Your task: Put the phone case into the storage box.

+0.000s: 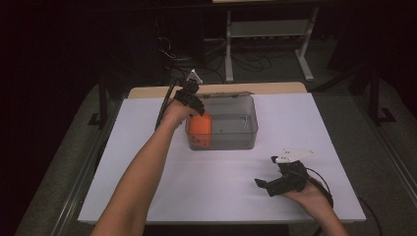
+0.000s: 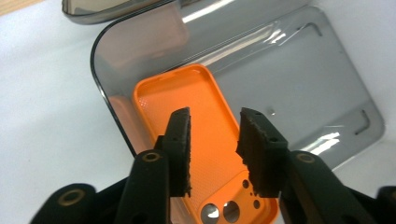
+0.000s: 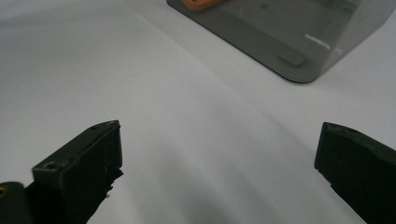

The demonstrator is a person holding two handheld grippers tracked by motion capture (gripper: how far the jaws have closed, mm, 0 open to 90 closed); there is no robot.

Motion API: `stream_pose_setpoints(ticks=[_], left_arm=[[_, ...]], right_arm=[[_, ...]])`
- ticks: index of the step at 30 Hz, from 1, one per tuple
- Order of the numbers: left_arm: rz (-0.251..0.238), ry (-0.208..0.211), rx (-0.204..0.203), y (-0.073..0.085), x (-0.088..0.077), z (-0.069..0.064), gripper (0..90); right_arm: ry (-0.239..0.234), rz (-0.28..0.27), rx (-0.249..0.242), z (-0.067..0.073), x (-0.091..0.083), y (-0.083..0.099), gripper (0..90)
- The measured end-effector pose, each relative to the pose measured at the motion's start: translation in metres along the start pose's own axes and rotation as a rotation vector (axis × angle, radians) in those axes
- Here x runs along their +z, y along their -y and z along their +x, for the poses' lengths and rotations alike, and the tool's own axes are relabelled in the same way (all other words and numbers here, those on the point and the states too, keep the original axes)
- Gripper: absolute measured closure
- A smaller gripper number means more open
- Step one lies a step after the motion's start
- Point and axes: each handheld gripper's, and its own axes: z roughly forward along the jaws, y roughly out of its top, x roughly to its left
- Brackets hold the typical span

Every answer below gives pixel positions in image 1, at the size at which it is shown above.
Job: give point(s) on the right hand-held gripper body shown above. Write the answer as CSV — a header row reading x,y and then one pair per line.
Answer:
x,y
290,183

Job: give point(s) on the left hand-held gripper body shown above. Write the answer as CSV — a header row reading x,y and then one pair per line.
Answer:
x,y
190,96

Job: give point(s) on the orange phone case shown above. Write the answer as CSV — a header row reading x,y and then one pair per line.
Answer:
x,y
200,126

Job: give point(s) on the clear grey plastic box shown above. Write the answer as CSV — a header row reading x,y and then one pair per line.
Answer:
x,y
232,131

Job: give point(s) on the person's left hand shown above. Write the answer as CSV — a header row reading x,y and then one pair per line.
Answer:
x,y
175,114

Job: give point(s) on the person's right hand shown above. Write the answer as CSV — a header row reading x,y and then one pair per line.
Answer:
x,y
314,200

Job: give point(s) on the black metal stand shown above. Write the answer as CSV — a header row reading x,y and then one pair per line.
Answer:
x,y
102,105
374,98

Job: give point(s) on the white metal stand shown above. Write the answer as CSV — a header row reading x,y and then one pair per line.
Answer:
x,y
268,29

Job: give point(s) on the grey metal rail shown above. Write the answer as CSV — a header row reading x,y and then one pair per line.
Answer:
x,y
82,183
390,154

